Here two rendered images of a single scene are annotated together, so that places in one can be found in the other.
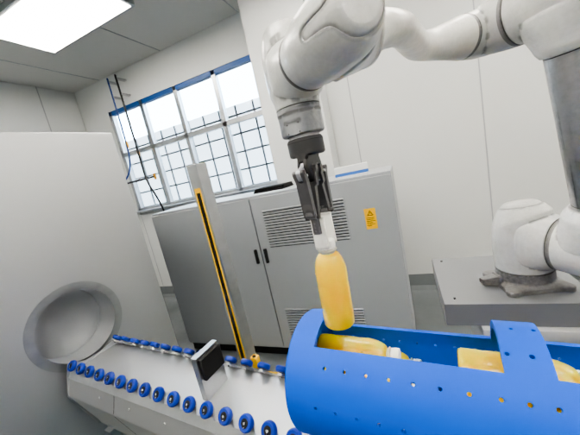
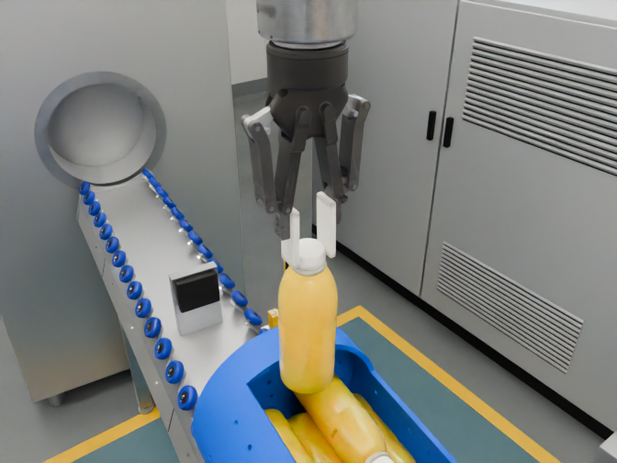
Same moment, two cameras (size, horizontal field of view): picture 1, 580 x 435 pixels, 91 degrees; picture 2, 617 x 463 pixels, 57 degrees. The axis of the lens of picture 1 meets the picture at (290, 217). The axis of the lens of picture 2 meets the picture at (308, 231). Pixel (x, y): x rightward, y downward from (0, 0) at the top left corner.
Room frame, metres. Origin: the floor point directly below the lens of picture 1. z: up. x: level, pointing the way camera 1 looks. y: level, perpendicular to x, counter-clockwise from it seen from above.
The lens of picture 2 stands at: (0.15, -0.33, 1.78)
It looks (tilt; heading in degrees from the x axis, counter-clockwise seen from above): 32 degrees down; 31
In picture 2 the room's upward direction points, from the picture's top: straight up
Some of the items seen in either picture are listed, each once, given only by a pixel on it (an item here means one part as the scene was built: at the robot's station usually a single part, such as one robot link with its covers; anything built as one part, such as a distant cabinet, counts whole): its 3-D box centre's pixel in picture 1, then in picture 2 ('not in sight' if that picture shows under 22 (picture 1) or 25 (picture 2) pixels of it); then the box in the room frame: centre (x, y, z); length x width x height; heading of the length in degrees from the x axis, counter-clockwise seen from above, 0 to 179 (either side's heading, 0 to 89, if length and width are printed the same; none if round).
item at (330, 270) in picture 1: (333, 286); (308, 321); (0.60, -0.06, 1.32); 0.07 x 0.07 x 0.19
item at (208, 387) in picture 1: (211, 369); (197, 300); (0.86, 0.37, 1.00); 0.10 x 0.04 x 0.15; 150
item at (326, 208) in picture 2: (327, 227); (326, 225); (0.62, -0.08, 1.46); 0.03 x 0.01 x 0.07; 60
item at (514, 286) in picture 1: (517, 274); not in sight; (0.86, -0.69, 1.10); 0.22 x 0.18 x 0.06; 79
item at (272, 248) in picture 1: (280, 269); (474, 164); (2.47, 0.19, 0.72); 2.15 x 0.54 x 1.45; 67
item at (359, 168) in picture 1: (350, 170); not in sight; (2.13, -0.53, 1.48); 0.24 x 0.12 x 0.08; 75
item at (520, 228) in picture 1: (525, 234); not in sight; (0.85, -0.72, 1.24); 0.18 x 0.16 x 0.22; 18
